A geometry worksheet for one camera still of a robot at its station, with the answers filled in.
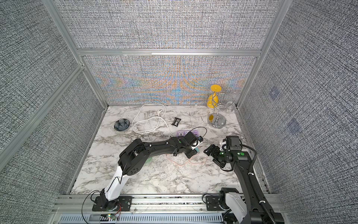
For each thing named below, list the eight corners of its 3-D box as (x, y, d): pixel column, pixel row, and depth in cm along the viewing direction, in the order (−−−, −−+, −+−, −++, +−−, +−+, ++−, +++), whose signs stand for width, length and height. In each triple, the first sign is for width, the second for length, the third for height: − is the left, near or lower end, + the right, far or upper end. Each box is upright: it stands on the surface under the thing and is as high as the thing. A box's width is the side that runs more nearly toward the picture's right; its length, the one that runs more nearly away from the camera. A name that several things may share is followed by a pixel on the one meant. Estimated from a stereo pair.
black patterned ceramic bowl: (116, 132, 104) (114, 129, 100) (115, 124, 109) (113, 121, 105) (131, 128, 107) (129, 124, 103) (129, 121, 111) (127, 117, 107)
